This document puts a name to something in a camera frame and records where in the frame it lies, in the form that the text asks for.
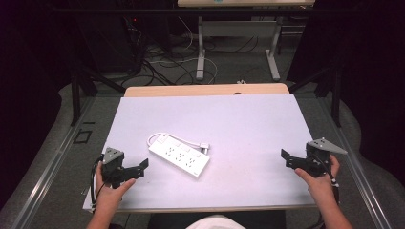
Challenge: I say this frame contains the black floor socket frame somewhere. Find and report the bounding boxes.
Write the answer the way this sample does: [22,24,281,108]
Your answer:
[73,129,94,145]

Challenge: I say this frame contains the person's white shirt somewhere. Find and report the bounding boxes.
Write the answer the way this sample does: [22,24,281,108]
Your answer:
[185,214,246,229]

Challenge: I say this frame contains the white power strip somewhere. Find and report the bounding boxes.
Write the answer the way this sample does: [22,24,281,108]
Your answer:
[148,133,211,178]

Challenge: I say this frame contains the black floor cable bundle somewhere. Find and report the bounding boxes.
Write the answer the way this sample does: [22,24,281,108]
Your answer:
[120,34,260,87]

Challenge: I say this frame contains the white-legged desk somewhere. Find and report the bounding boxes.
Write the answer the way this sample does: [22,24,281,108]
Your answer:
[177,0,316,82]

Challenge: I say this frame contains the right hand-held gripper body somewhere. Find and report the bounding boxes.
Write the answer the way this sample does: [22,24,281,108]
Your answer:
[297,137,349,178]

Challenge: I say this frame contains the wooden table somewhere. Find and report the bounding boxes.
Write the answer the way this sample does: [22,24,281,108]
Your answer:
[123,82,290,98]

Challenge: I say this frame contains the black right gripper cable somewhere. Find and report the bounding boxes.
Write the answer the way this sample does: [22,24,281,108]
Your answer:
[313,154,341,205]

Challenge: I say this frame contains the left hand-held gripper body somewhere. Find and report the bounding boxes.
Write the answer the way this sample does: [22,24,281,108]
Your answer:
[100,147,141,189]

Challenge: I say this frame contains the white power cable with plug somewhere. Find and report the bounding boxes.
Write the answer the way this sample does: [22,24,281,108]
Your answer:
[146,132,211,156]

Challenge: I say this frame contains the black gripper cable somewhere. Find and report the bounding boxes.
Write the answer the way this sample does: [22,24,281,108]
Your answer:
[313,154,341,205]
[90,155,107,209]

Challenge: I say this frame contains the white table mat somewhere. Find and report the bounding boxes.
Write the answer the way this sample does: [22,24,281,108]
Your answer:
[82,93,317,214]

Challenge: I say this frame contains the person's right hand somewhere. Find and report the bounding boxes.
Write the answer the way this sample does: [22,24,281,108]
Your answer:
[293,155,341,205]

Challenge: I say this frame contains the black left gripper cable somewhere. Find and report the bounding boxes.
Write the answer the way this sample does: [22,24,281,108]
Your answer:
[90,155,107,209]

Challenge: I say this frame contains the dark computer case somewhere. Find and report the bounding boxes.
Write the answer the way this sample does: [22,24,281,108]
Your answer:
[75,13,146,74]

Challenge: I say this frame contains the black metal stand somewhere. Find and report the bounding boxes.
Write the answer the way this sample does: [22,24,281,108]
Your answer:
[70,61,127,127]
[288,61,344,129]

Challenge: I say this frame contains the person's dark pants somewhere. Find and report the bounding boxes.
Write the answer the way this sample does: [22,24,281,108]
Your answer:
[147,209,287,229]

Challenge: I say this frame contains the white floor cable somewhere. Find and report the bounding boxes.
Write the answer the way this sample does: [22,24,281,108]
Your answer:
[149,17,220,84]

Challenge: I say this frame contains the person's left hand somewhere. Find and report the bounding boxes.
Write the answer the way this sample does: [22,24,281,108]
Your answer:
[95,161,137,208]

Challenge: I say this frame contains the aluminium floor rail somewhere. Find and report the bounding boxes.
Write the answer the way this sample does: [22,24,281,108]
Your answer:
[318,97,394,229]
[9,96,97,229]

